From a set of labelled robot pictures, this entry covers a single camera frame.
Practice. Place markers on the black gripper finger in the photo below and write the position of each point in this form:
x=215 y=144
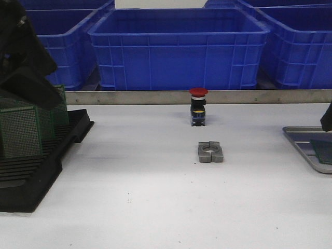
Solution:
x=326 y=120

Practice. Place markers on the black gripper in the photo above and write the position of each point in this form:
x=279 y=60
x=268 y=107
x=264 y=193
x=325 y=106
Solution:
x=25 y=62

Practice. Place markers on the blue plastic crate left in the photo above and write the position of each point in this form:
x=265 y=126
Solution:
x=62 y=27

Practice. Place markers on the blue plastic crate centre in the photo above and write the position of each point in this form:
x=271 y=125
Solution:
x=178 y=49

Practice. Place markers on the silver metal tray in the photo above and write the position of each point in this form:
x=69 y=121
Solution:
x=300 y=138

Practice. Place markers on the blue plastic crate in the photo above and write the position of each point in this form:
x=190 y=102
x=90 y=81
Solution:
x=297 y=53
x=178 y=49
x=62 y=27

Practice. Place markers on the grey metal clamp block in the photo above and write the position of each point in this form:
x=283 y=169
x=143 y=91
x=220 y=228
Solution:
x=210 y=152

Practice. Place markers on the blue plastic crate right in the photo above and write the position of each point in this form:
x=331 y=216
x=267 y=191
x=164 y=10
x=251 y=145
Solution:
x=297 y=53

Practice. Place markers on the green board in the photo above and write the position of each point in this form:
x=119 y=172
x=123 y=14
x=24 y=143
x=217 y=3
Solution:
x=60 y=113
x=12 y=103
x=20 y=134
x=322 y=150
x=46 y=123

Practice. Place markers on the black slotted board rack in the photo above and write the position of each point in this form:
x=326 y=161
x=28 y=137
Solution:
x=25 y=181

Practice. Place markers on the red emergency stop button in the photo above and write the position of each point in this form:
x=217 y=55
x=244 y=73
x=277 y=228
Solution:
x=197 y=109

